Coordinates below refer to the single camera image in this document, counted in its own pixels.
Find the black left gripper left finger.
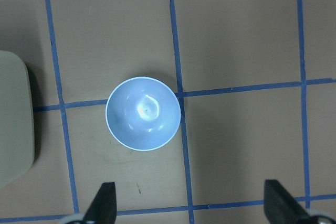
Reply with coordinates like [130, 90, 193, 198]
[83, 182, 117, 224]

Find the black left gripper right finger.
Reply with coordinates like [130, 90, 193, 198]
[264, 179, 312, 224]

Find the blue bowl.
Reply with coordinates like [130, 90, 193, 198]
[105, 77, 181, 152]

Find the cream silver toaster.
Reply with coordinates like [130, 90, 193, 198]
[1, 50, 35, 188]

